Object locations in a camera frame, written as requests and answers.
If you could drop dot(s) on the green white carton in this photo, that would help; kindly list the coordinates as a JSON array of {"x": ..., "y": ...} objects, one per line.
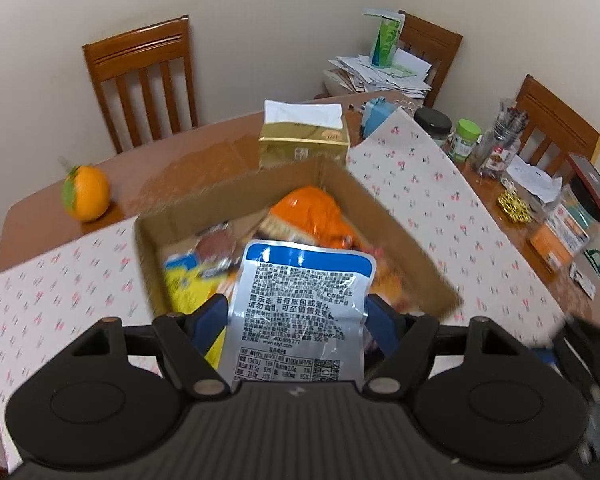
[{"x": 385, "y": 42}]

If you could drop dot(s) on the black lid jar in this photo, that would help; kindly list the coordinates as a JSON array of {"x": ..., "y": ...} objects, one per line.
[{"x": 432, "y": 122}]

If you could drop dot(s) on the gold tissue box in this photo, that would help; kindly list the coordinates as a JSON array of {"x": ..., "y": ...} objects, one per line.
[{"x": 305, "y": 145}]

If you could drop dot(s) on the gold ornament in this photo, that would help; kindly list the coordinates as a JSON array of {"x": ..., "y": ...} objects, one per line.
[{"x": 512, "y": 205}]

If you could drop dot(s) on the stack of white papers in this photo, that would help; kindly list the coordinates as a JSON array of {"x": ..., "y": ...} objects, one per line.
[{"x": 375, "y": 82}]

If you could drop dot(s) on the cardboard box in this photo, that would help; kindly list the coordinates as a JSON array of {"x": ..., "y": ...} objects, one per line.
[{"x": 410, "y": 265}]

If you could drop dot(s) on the silver blue snack packet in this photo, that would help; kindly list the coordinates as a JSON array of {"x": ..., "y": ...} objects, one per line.
[{"x": 295, "y": 305}]

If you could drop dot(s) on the small orange-yellow pastry packet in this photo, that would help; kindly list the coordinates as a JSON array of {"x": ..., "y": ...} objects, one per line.
[{"x": 387, "y": 280}]

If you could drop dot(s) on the crumpled white paper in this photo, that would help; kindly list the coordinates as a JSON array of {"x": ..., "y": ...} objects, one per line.
[{"x": 530, "y": 177}]

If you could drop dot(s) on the clear packet with red-brown cake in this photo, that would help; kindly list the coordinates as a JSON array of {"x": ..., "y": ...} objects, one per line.
[{"x": 215, "y": 247}]

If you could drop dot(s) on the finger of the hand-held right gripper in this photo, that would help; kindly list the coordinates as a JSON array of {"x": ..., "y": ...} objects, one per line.
[{"x": 585, "y": 355}]

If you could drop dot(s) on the glass jar with pens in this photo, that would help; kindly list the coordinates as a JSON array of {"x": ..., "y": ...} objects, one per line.
[{"x": 497, "y": 152}]

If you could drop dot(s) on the red flat case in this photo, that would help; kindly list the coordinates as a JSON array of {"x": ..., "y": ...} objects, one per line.
[{"x": 595, "y": 185}]

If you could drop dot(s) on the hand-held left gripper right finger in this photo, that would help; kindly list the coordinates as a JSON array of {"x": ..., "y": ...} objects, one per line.
[{"x": 382, "y": 325}]

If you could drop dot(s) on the cherry print tablecloth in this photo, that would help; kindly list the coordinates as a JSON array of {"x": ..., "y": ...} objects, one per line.
[{"x": 455, "y": 210}]

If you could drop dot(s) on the green lid jar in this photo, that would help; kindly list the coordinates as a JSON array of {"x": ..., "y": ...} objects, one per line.
[{"x": 466, "y": 140}]

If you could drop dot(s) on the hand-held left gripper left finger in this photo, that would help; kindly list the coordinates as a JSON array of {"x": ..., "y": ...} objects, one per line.
[{"x": 210, "y": 320}]

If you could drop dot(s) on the long yellow snack packet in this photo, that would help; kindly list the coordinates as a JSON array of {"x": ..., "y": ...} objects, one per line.
[{"x": 185, "y": 285}]

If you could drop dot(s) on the orange fruit with leaf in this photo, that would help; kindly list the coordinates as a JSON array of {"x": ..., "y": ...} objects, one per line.
[{"x": 87, "y": 195}]

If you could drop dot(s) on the orange box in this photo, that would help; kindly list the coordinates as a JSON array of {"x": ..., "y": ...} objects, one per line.
[{"x": 555, "y": 245}]

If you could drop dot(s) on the small blue box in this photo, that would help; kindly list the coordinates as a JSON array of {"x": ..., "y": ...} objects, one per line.
[{"x": 375, "y": 117}]

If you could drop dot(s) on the large orange snack packet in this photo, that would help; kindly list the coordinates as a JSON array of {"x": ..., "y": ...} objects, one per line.
[{"x": 310, "y": 215}]

